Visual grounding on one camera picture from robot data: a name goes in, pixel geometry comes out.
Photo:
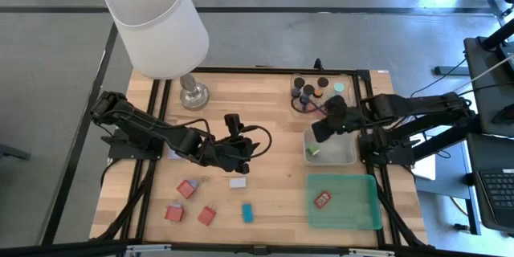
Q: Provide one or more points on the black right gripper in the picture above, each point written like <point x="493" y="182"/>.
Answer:
<point x="333" y="127"/>

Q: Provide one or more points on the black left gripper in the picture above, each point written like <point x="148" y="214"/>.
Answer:
<point x="233" y="154"/>

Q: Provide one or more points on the white rectangular plastic box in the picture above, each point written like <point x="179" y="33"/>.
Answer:
<point x="237" y="182"/>

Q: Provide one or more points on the black-capped hourglass red sand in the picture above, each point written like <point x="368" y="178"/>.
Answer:
<point x="312" y="108"/>

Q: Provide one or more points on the green and white cube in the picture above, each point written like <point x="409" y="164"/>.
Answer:
<point x="312" y="151"/>

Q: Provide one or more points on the mint-capped hourglass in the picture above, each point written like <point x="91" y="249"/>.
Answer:
<point x="339" y="87"/>

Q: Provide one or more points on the teal rectangular plastic box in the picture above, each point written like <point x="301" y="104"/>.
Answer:
<point x="247" y="213"/>

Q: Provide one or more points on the black-capped hourglass blue sand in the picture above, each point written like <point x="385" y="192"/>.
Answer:
<point x="308" y="89"/>
<point x="299" y="82"/>

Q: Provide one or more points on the black-capped hourglass orange sand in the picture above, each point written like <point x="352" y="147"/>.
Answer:
<point x="323" y="82"/>

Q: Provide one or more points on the red plug adapter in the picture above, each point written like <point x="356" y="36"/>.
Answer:
<point x="174" y="213"/>
<point x="206" y="216"/>
<point x="185" y="189"/>

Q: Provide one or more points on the red box with white label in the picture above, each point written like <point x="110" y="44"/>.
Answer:
<point x="322" y="199"/>

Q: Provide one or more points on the lavender plastic box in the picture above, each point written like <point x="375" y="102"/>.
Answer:
<point x="172" y="155"/>

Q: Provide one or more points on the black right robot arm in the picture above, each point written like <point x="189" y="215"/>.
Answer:
<point x="421" y="106"/>

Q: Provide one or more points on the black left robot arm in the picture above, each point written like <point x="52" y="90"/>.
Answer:
<point x="152" y="128"/>

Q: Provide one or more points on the white plastic bin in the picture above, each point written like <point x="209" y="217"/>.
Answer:
<point x="341" y="152"/>

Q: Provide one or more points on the clear plastic bin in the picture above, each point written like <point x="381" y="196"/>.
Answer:
<point x="349" y="88"/>

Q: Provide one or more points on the teal translucent tray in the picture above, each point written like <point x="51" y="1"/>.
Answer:
<point x="353" y="209"/>

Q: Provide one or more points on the white paper sheet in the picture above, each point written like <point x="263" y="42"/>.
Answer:
<point x="425" y="168"/>

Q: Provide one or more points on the black side desk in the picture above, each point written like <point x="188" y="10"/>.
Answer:
<point x="482" y="88"/>

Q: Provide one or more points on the black computer mouse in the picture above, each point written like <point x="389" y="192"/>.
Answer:
<point x="504" y="114"/>

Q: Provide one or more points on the silver lamp with white shade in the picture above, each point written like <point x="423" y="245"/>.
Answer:
<point x="152" y="20"/>

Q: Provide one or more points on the black laptop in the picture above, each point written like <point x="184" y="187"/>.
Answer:
<point x="498" y="188"/>

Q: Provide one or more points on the black stand pole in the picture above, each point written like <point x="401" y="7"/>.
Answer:
<point x="498" y="34"/>

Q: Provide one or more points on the black bar with silver brackets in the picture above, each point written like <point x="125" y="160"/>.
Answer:
<point x="60" y="249"/>

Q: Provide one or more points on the grey chair leg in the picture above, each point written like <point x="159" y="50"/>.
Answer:
<point x="12" y="152"/>

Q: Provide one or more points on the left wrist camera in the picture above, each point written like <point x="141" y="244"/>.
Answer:
<point x="233" y="122"/>

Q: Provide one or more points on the black aluminium table frame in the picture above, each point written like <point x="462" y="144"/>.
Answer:
<point x="261" y="70"/>

